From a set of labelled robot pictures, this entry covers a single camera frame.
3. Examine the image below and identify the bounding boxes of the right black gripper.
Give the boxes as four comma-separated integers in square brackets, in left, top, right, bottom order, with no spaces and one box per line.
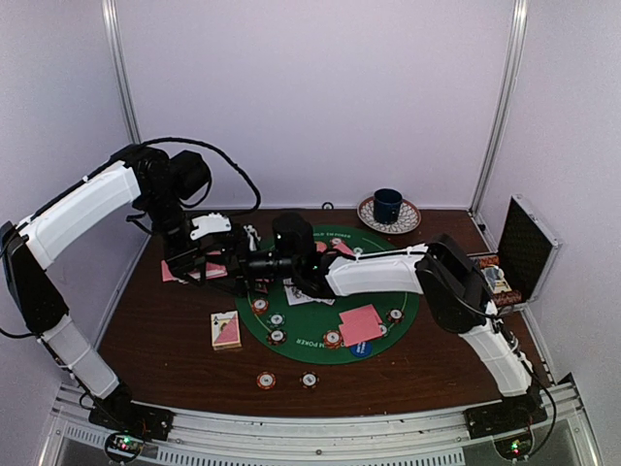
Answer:
[207,237,299,298]

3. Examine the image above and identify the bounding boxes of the dark red poker chip stack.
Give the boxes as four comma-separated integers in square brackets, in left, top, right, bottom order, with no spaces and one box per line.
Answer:
[300,371,319,389]

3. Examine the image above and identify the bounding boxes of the round green poker mat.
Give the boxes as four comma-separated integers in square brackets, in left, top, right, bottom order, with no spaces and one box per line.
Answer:
[235,239,419,365]

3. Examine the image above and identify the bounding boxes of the green chips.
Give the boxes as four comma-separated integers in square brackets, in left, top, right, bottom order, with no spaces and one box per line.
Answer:
[268,314,285,328]

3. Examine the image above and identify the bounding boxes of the front aluminium rail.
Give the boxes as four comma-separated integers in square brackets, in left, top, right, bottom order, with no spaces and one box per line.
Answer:
[35,383,604,465]

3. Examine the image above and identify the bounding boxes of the dark blue mug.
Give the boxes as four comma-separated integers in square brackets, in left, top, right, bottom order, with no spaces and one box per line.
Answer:
[373,188,403,224]

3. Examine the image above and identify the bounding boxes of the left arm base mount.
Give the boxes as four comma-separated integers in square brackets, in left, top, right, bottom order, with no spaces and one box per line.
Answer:
[88,404,175,441]

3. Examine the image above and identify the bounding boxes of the black red triangular dealer button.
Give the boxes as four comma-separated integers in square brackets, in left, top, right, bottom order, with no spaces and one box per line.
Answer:
[251,283,270,295]

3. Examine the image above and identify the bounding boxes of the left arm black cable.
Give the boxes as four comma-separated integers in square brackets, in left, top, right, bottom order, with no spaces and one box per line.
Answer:
[140,137,263,217]

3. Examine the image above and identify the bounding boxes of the patterned ceramic saucer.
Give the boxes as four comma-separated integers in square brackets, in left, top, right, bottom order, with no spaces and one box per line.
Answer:
[356,197,421,235]

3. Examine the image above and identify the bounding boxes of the blue small blind button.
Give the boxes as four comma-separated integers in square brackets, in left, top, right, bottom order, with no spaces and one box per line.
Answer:
[348,342,374,359]

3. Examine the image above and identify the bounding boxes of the aluminium frame post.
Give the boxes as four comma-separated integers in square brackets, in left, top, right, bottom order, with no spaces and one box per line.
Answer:
[469,0,530,218]
[100,0,163,222]

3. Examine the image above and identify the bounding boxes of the dark chips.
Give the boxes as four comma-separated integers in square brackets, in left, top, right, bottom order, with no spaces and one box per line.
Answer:
[386,309,405,324]
[267,329,287,346]

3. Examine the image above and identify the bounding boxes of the orange poker chip stack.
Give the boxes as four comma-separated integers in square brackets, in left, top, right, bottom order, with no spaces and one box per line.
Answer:
[256,371,277,390]

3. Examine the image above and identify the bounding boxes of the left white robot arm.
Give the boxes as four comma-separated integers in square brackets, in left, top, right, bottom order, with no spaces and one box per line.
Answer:
[1,146,211,431]

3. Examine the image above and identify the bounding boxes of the queen of hearts card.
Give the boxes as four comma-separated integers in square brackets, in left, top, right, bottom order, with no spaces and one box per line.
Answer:
[282,279,312,306]

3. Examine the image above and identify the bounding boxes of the aluminium poker chip case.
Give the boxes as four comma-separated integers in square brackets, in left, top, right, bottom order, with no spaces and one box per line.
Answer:
[472,194,562,309]

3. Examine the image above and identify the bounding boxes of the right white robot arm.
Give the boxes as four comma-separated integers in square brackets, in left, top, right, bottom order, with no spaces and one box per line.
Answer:
[221,213,540,429]

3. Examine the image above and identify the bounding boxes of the red backed card deck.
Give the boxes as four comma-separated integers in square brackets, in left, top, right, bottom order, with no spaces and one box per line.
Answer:
[190,251,228,280]

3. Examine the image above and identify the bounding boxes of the left aluminium frame post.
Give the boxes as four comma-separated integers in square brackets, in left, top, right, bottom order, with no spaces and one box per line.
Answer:
[100,0,163,222]

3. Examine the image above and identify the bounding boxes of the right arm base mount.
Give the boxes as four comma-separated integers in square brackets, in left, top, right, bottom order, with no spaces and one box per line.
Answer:
[464,402,547,439]

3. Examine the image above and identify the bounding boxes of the right aluminium frame post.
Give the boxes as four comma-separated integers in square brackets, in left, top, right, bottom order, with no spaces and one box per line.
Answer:
[469,0,530,218]

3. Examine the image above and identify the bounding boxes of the orange chips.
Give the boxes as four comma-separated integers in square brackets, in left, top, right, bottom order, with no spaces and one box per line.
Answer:
[323,330,343,350]
[251,298,269,316]

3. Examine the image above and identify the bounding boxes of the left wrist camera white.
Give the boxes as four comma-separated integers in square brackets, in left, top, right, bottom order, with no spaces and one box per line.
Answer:
[189,213,232,241]

